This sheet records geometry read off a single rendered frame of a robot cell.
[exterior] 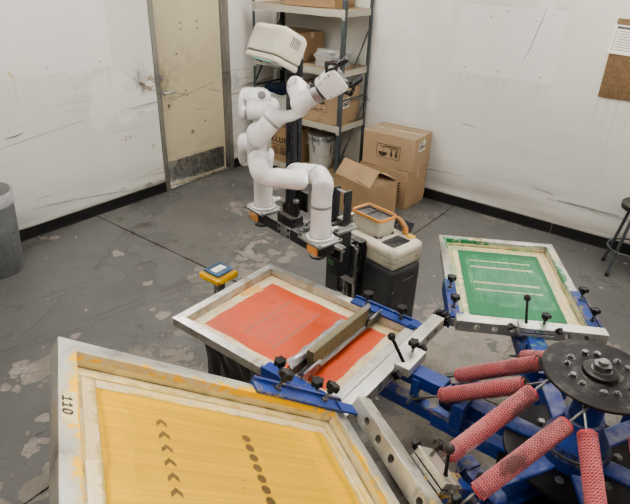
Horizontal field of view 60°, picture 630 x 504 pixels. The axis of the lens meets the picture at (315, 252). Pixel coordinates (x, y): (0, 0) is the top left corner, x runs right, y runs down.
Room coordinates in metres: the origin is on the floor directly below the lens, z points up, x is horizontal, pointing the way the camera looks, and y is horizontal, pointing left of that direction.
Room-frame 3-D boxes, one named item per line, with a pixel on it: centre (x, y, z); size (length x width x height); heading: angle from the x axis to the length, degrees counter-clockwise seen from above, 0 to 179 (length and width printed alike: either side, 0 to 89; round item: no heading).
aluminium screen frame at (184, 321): (1.79, 0.07, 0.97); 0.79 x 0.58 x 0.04; 53
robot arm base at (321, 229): (2.26, -0.03, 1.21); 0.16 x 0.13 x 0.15; 132
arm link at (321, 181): (2.26, -0.02, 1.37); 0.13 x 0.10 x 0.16; 10
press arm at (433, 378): (1.45, -0.38, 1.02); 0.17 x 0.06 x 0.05; 53
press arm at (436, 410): (1.53, -0.28, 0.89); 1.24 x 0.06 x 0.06; 53
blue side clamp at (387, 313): (1.87, -0.29, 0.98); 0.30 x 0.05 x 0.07; 53
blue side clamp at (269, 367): (1.42, 0.04, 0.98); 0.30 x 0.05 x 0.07; 53
